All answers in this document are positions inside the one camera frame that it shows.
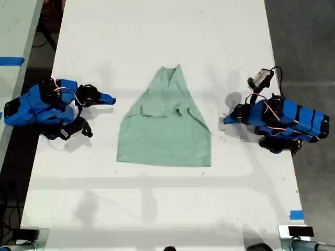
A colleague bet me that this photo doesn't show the pale green t-shirt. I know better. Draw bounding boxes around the pale green t-shirt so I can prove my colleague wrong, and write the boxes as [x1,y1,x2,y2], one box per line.
[116,63,214,168]

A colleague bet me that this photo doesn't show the pale side table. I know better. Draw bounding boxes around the pale side table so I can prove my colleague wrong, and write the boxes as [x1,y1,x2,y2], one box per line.
[0,0,44,164]

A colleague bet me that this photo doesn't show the black camera stalk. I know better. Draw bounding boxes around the black camera stalk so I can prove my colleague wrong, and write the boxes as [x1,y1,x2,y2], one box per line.
[78,117,94,138]
[247,85,265,107]

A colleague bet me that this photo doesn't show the black rounded object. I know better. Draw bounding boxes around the black rounded object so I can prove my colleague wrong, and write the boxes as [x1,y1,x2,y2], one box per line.
[247,243,274,251]

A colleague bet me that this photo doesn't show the black camera box white label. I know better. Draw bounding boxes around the black camera box white label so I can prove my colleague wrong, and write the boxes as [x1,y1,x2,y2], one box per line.
[59,122,83,141]

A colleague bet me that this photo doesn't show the black camera cable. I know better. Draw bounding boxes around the black camera cable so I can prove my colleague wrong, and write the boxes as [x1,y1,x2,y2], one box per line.
[269,66,285,100]

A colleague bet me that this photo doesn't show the black floor cable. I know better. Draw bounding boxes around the black floor cable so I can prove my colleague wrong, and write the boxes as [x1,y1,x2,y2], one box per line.
[32,25,57,49]

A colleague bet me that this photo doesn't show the metal table clamp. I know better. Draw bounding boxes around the metal table clamp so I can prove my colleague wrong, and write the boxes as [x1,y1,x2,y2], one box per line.
[277,224,335,251]
[0,227,50,251]

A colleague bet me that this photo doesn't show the long blue tape strip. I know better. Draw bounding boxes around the long blue tape strip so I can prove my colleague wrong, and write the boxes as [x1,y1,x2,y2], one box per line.
[0,56,26,66]

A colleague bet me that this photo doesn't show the small black box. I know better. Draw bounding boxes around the small black box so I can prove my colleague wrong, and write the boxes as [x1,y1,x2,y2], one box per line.
[18,229,40,240]
[288,226,315,238]

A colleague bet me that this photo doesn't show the silver black camera box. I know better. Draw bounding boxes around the silver black camera box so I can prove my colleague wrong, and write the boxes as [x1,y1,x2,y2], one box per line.
[248,68,275,88]

